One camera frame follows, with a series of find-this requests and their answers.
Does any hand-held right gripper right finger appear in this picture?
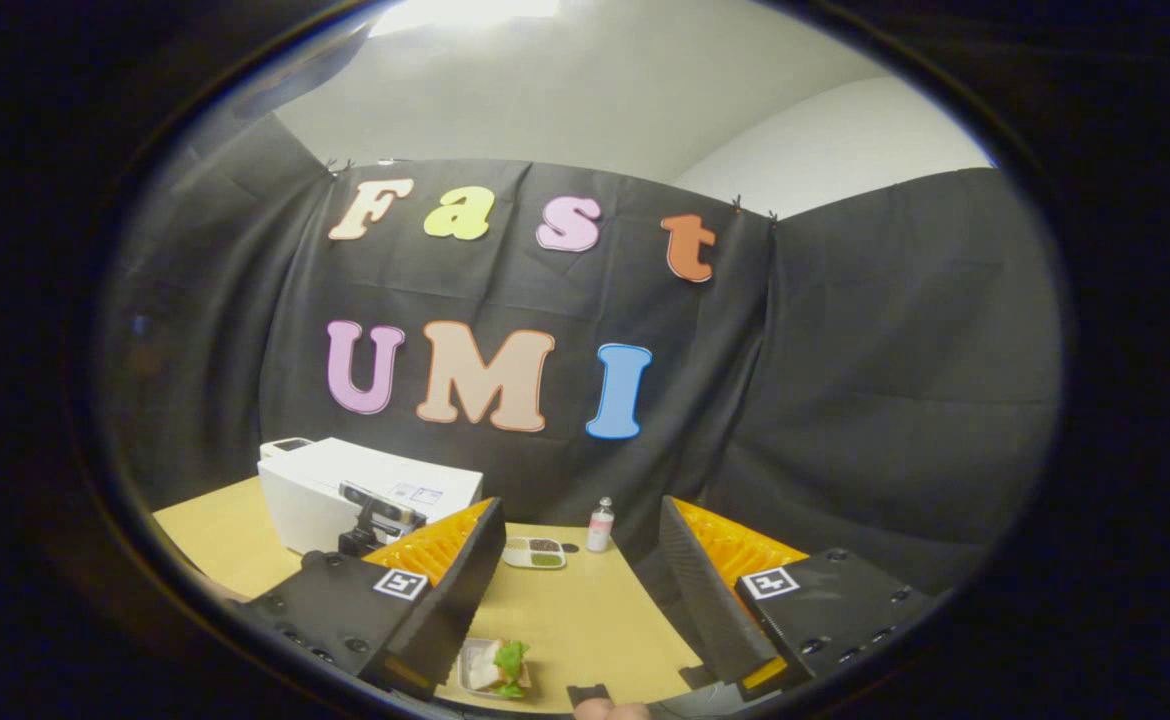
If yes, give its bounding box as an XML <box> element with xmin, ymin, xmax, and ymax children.
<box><xmin>659</xmin><ymin>495</ymin><xmax>936</xmax><ymax>701</ymax></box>

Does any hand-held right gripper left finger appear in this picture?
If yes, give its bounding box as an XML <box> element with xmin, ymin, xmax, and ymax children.
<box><xmin>243</xmin><ymin>497</ymin><xmax>508</xmax><ymax>701</ymax></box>

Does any white microwave oven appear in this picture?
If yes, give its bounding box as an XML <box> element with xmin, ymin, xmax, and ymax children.
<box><xmin>258</xmin><ymin>437</ymin><xmax>486</xmax><ymax>556</ymax></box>

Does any small white rectangular dish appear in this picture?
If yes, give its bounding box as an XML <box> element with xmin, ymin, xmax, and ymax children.
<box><xmin>457</xmin><ymin>638</ymin><xmax>534</xmax><ymax>699</ymax></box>

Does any white divided sauce plate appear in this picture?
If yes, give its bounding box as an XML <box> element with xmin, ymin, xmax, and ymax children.
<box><xmin>503</xmin><ymin>537</ymin><xmax>568</xmax><ymax>571</ymax></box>

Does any black backdrop cloth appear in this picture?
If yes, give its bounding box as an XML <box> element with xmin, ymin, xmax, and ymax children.
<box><xmin>95</xmin><ymin>110</ymin><xmax>1066</xmax><ymax>601</ymax></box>

